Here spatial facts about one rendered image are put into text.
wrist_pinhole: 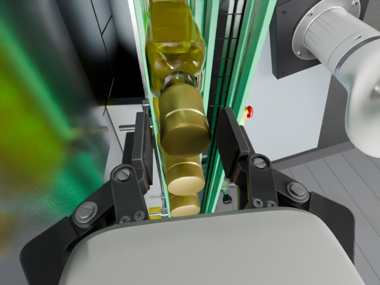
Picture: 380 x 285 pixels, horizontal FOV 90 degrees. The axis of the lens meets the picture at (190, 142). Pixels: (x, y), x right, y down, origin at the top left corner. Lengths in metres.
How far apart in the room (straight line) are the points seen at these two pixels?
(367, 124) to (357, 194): 2.40
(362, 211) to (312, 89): 2.03
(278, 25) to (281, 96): 0.35
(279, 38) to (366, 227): 2.37
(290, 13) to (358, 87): 0.29
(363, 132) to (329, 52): 0.24
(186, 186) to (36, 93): 0.15
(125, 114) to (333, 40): 0.56
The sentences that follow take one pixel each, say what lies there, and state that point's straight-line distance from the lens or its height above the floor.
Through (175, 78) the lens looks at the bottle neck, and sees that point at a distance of 0.16.
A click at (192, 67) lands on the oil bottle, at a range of 0.17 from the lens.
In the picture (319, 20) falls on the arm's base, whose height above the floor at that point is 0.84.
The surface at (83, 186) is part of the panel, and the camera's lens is 0.27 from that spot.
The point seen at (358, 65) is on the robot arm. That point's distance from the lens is 0.60.
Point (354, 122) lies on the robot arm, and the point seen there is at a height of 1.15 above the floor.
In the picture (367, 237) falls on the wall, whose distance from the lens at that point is 2.78.
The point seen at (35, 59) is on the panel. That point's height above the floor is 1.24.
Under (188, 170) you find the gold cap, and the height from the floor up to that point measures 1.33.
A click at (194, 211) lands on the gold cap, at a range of 0.22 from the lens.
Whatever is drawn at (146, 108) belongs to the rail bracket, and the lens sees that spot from 0.43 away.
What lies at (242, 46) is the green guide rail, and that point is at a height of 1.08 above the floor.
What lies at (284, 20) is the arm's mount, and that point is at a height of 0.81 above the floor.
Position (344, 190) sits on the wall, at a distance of 2.91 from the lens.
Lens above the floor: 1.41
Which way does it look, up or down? 41 degrees down
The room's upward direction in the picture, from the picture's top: 171 degrees clockwise
